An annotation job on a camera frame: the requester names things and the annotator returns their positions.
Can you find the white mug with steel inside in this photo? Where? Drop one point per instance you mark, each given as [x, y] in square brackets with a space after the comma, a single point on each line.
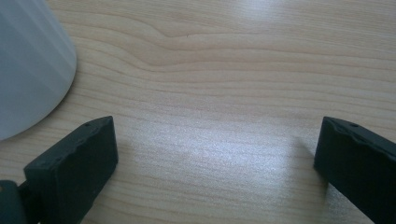
[29, 65]

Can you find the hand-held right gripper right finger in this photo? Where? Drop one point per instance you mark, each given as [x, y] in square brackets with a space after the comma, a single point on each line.
[358, 165]

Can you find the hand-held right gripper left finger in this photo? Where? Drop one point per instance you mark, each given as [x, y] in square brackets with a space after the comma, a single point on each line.
[74, 168]

